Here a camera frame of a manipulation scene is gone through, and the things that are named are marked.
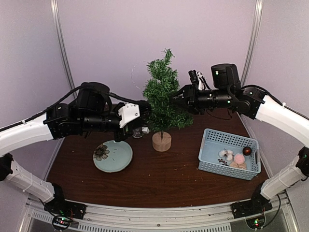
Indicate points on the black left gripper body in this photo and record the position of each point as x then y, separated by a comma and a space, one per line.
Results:
92, 123

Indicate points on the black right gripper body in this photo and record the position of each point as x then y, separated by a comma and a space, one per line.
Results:
220, 98

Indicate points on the small green christmas tree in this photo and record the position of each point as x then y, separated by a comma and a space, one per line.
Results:
164, 115

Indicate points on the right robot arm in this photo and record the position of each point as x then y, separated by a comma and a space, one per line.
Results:
258, 104

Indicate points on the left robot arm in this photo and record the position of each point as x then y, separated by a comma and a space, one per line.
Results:
63, 122

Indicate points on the clear drinking glass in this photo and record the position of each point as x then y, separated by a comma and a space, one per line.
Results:
137, 133

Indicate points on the light green floral plate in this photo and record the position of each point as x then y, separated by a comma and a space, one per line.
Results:
112, 157

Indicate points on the blue plastic basket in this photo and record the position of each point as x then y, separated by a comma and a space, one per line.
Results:
214, 141

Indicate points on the white cotton flower ornament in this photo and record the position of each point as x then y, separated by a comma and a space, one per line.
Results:
226, 153

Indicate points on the dark red bauble ornament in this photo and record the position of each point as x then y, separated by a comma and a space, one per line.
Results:
247, 151

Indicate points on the pink pompom ornament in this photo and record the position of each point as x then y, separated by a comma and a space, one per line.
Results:
239, 159

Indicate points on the beige burlap bow ornament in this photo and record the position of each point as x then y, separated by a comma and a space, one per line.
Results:
239, 166

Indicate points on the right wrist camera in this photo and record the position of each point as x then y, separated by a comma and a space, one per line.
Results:
198, 80

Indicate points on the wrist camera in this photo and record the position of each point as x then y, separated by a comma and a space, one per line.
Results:
128, 113
198, 80

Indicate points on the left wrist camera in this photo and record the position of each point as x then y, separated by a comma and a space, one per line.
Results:
128, 113

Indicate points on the left aluminium frame post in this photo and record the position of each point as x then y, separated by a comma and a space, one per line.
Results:
64, 56

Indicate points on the aluminium frame post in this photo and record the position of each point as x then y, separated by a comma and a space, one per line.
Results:
64, 56
257, 18

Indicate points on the front aluminium rail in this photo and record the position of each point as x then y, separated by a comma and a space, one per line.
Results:
208, 218

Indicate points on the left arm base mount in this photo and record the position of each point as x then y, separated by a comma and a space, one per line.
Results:
63, 211

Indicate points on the right aluminium frame post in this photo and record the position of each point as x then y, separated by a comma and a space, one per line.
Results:
257, 18

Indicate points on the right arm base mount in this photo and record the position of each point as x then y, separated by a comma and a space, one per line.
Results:
253, 210

